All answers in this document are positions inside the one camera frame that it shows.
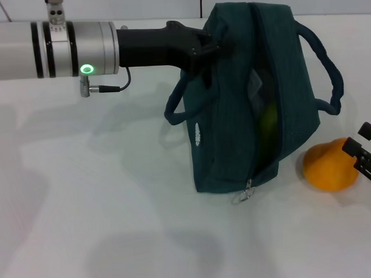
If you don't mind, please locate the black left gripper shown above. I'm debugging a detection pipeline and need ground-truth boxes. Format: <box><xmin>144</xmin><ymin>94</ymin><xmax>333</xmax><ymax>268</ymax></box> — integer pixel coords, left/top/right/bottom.
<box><xmin>116</xmin><ymin>19</ymin><xmax>224</xmax><ymax>79</ymax></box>

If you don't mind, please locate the orange pear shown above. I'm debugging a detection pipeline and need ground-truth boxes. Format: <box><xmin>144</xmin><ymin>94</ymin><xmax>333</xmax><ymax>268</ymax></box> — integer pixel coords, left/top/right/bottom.
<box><xmin>302</xmin><ymin>136</ymin><xmax>361</xmax><ymax>194</ymax></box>

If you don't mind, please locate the dark teal fabric bag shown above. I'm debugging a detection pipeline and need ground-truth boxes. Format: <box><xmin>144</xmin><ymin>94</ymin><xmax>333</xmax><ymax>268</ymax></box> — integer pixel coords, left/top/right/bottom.
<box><xmin>160</xmin><ymin>0</ymin><xmax>348</xmax><ymax>208</ymax></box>

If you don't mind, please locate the green cucumber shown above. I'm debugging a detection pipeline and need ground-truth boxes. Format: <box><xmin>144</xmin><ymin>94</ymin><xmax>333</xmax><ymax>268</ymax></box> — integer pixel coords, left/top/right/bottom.
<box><xmin>256</xmin><ymin>100</ymin><xmax>281</xmax><ymax>162</ymax></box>

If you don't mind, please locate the black arm connector cable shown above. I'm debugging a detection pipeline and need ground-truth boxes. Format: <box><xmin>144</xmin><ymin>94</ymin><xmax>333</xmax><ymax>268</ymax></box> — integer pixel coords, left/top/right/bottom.
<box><xmin>88</xmin><ymin>66</ymin><xmax>133</xmax><ymax>94</ymax></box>

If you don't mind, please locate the metal zipper pull ring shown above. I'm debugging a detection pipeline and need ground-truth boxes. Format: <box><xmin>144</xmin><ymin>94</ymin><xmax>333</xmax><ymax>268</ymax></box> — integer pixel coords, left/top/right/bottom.
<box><xmin>230</xmin><ymin>178</ymin><xmax>256</xmax><ymax>205</ymax></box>

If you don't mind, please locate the thin grey background cable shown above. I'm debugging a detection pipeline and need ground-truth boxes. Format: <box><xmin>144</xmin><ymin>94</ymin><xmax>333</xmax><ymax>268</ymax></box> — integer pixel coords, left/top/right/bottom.
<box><xmin>0</xmin><ymin>0</ymin><xmax>12</xmax><ymax>23</ymax></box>

